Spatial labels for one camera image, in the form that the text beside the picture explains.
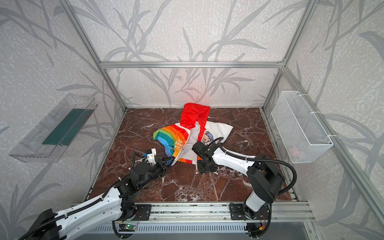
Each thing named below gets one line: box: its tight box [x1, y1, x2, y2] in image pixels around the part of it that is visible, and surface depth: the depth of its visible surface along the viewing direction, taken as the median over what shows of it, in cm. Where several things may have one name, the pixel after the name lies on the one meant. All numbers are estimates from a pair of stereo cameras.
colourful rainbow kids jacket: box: [153, 103, 234, 170], surface depth 104 cm
